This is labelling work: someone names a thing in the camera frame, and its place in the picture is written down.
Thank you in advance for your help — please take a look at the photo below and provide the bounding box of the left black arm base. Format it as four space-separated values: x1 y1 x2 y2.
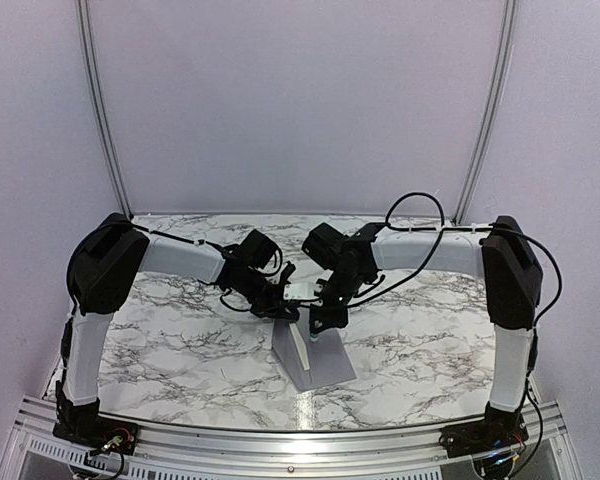
52 417 139 455

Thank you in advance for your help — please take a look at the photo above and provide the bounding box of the right aluminium corner post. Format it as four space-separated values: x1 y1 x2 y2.
452 0 519 224

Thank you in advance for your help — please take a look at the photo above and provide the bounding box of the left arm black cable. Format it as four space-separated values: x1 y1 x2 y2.
61 224 291 314

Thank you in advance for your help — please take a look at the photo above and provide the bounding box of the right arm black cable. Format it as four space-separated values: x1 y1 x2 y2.
347 192 564 326

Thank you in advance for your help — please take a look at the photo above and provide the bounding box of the grey paper envelope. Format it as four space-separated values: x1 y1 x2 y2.
272 320 356 392

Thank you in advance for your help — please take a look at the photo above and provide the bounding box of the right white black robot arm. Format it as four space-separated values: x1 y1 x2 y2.
302 216 544 448

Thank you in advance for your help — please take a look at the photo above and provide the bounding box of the left aluminium corner post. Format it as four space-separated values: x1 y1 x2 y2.
75 0 133 218

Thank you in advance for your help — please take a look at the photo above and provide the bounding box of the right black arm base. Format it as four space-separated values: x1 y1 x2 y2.
439 420 529 458

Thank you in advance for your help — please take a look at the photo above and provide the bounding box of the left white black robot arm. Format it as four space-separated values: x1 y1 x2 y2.
56 213 299 445

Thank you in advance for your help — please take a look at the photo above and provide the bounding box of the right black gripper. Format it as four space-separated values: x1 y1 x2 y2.
310 267 368 332

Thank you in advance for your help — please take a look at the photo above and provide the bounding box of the aluminium front table rail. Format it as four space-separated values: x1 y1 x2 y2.
0 397 581 479

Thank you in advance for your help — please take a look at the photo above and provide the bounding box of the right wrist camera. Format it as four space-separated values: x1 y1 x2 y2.
283 282 323 302

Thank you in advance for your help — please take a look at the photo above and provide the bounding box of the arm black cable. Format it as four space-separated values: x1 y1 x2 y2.
347 192 564 326
61 224 291 314

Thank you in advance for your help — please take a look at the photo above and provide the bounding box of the aluminium corner post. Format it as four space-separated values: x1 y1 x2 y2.
75 0 133 218
452 0 519 224

